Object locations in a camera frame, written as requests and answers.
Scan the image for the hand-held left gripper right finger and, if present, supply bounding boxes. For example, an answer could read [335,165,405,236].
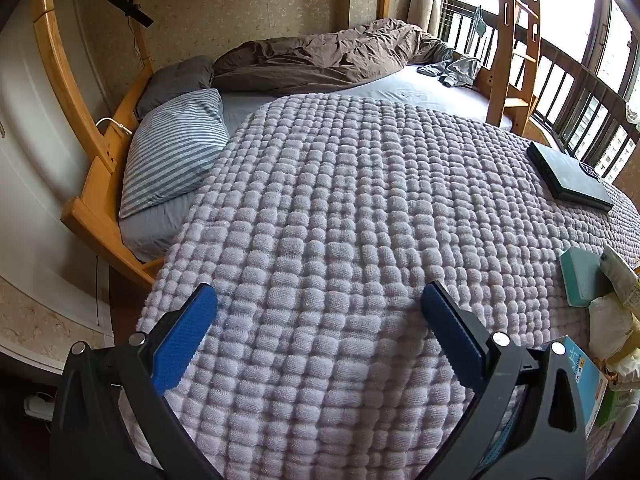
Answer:
[417,280,588,480]

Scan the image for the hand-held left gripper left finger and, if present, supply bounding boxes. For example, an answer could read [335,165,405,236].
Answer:
[50,282,223,480]

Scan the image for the grey bedsheet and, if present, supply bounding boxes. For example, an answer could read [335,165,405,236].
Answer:
[119,62,516,263]

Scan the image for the pale teal box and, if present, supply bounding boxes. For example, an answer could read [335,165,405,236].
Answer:
[559,247,608,308]

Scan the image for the blue and white box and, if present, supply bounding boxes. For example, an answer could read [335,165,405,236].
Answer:
[550,336,610,436]

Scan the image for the yellow paper bag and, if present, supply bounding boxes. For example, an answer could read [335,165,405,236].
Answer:
[587,292,640,393]

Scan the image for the white power strip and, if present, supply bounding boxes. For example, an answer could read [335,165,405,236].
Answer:
[22,394,56,418]

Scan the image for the lilac quilted blanket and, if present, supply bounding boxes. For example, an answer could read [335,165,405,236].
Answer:
[120,92,640,480]

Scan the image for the white and yellow packet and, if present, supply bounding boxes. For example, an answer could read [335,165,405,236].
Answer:
[599,246,640,306]

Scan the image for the striped pillow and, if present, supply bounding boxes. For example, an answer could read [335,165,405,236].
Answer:
[118,88,231,219]

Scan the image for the black flat box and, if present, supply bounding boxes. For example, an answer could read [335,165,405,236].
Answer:
[526,141,616,212]

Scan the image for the grey pillow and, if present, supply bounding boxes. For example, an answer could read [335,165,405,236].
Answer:
[134,55,216,121]

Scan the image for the grey garment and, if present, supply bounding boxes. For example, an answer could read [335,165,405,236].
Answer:
[417,52,483,90]

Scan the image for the wooden bed ladder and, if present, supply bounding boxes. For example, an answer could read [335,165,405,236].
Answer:
[482,0,543,136]

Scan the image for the dark balcony railing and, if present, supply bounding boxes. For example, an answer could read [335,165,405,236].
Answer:
[440,0,640,181]

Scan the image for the brown duvet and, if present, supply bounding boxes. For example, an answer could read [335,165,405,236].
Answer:
[211,17,456,95]

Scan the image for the beige curtain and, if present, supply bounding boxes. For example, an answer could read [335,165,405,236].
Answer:
[407,0,441,36]

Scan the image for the wooden bunk bed frame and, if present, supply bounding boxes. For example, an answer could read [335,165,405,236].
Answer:
[30,0,501,291]

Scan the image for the white charging cable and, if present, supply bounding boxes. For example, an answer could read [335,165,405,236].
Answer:
[95,116,133,136]

